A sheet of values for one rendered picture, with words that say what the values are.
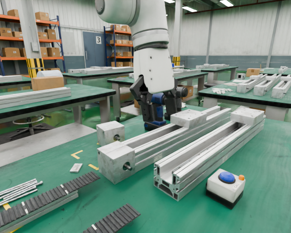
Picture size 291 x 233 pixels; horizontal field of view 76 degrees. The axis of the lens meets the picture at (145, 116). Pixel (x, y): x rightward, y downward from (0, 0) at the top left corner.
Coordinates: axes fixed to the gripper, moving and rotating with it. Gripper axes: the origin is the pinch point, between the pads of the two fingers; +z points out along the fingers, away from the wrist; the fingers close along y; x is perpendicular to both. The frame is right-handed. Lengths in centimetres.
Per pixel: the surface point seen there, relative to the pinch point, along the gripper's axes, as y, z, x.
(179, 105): -63, 8, -35
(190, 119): -39.1, 11.0, -14.6
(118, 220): 13.8, 22.8, -5.8
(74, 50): -560, -269, -1041
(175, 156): -12.2, 17.2, -6.1
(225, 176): -14.0, 21.6, 9.0
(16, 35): -244, -296, -921
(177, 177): -4.0, 19.2, -0.3
